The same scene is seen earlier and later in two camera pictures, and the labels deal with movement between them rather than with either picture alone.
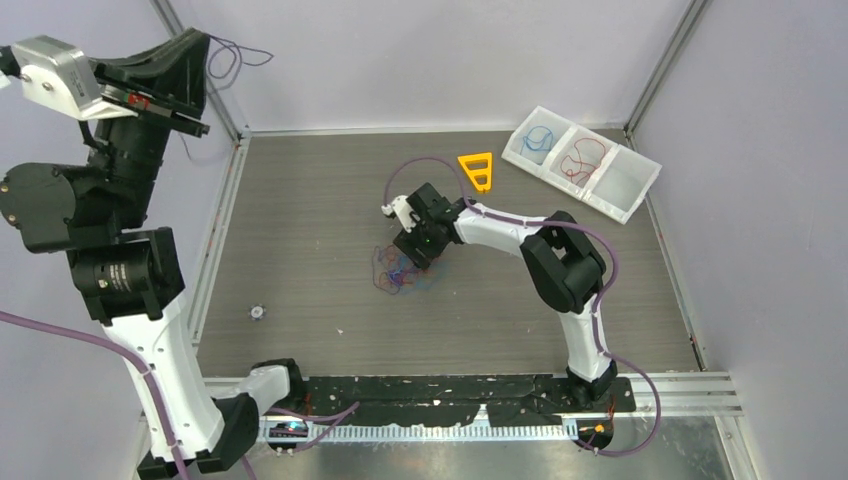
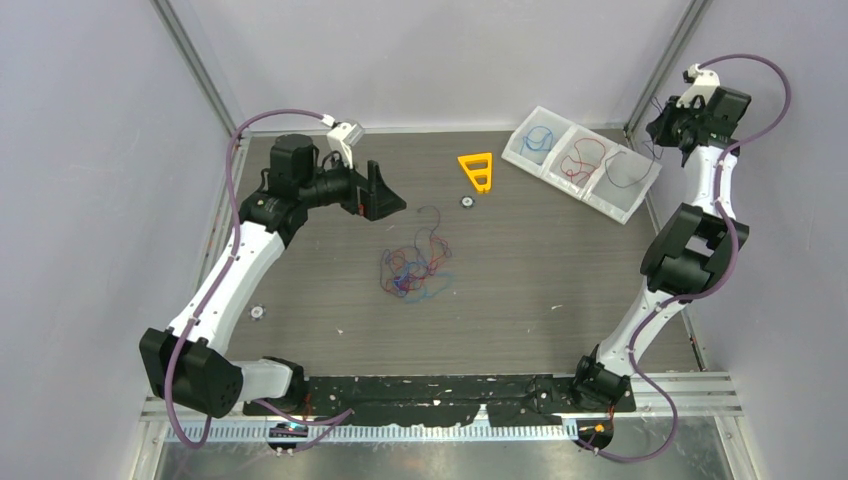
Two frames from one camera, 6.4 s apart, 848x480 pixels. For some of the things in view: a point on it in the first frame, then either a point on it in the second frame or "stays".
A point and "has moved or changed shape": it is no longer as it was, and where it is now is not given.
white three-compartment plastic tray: x=611 y=179 stays
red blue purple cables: x=395 y=271 has moved or changed shape
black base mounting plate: x=494 y=398 stays
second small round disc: x=257 y=311 stays
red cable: x=590 y=154 stays
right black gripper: x=409 y=242 to x=658 y=130
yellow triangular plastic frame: x=479 y=169 stays
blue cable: x=538 y=138 stays
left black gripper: x=158 y=79 to x=371 y=197
